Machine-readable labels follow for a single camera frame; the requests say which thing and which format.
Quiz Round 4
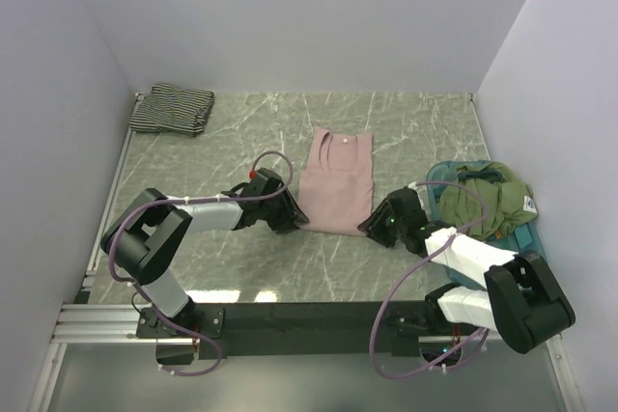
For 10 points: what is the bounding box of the purple cable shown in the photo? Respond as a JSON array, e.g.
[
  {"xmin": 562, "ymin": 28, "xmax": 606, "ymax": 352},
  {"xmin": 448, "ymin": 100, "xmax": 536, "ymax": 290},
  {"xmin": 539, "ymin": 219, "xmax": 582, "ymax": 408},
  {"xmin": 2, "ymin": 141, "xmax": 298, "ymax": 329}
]
[
  {"xmin": 369, "ymin": 179, "xmax": 492, "ymax": 380},
  {"xmin": 106, "ymin": 151, "xmax": 295, "ymax": 377}
]

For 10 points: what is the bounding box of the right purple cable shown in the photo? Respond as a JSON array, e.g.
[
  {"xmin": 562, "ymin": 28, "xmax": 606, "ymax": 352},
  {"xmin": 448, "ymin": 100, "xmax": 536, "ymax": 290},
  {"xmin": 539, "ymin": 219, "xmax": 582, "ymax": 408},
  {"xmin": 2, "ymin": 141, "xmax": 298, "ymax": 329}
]
[{"xmin": 369, "ymin": 179, "xmax": 492, "ymax": 380}]

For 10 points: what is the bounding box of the teal plastic bin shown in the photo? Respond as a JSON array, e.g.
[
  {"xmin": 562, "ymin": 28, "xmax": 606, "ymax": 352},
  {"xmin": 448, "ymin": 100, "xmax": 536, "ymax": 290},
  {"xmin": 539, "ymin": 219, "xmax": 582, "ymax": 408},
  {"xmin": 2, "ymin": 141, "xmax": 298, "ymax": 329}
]
[{"xmin": 427, "ymin": 159, "xmax": 547, "ymax": 288}]

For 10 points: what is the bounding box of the black base beam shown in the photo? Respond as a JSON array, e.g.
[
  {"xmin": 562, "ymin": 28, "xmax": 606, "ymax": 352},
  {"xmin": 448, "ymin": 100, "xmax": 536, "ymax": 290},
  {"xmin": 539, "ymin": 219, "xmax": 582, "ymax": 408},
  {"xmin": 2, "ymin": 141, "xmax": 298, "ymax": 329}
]
[{"xmin": 134, "ymin": 300, "xmax": 482, "ymax": 365}]

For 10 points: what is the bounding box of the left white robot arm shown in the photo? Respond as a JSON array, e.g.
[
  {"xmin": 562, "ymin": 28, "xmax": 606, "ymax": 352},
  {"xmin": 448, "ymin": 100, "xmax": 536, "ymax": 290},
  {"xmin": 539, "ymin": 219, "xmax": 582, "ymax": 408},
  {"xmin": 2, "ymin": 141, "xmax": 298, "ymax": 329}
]
[{"xmin": 99, "ymin": 168, "xmax": 309, "ymax": 337}]

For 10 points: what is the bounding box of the aluminium rail frame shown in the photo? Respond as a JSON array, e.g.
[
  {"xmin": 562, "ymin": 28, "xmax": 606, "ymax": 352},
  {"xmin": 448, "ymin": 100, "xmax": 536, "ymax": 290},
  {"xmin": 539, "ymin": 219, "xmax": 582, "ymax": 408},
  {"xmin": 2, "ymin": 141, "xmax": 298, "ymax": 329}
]
[{"xmin": 28, "ymin": 91, "xmax": 204, "ymax": 412}]

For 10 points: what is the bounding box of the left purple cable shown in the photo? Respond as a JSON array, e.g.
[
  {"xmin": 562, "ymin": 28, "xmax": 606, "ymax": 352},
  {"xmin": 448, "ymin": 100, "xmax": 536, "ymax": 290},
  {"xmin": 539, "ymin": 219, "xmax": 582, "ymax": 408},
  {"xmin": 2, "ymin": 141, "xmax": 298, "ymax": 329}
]
[{"xmin": 106, "ymin": 151, "xmax": 295, "ymax": 377}]

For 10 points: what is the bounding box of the pink tank top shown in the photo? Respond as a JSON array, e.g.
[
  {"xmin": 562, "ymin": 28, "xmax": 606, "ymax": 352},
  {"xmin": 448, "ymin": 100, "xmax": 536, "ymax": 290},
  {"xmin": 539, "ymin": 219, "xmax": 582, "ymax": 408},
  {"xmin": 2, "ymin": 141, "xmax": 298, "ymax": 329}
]
[{"xmin": 297, "ymin": 127, "xmax": 374, "ymax": 236}]

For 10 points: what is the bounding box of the striped folded tank top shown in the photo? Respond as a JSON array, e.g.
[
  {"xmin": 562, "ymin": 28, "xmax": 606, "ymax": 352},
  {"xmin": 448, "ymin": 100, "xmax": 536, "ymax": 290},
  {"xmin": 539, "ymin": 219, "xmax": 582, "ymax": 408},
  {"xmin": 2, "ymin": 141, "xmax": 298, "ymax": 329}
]
[{"xmin": 129, "ymin": 83, "xmax": 215, "ymax": 137}]

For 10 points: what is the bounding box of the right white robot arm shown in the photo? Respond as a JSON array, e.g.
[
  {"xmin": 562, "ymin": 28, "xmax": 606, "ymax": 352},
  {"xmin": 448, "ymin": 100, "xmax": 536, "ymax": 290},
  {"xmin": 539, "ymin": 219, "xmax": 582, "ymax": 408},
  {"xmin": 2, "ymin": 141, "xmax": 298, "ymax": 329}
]
[{"xmin": 358, "ymin": 187, "xmax": 576, "ymax": 354}]

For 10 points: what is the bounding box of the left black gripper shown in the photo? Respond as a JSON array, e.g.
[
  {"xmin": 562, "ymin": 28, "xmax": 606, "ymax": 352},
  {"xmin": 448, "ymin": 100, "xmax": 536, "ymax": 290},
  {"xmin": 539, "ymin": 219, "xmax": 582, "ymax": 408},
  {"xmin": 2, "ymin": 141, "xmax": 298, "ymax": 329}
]
[{"xmin": 259, "ymin": 184, "xmax": 308, "ymax": 233}]

